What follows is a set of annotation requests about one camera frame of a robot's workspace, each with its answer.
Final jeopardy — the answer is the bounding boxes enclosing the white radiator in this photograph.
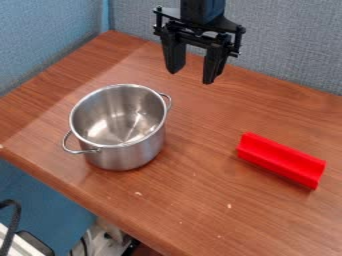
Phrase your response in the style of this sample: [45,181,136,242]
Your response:
[0,223,54,256]

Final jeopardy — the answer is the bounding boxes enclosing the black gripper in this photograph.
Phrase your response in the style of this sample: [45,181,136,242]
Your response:
[153,0,245,84]

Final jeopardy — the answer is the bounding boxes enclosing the black cable loop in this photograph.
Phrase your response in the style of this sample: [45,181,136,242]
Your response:
[0,199,22,256]

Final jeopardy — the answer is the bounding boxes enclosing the stainless steel pot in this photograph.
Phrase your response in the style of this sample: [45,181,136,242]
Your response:
[61,84,172,171]

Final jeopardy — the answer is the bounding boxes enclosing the white cables under table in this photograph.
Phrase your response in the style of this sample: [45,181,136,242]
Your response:
[68,218,134,256]

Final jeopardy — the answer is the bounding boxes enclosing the red plastic block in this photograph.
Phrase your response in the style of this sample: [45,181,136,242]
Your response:
[236,132,325,189]

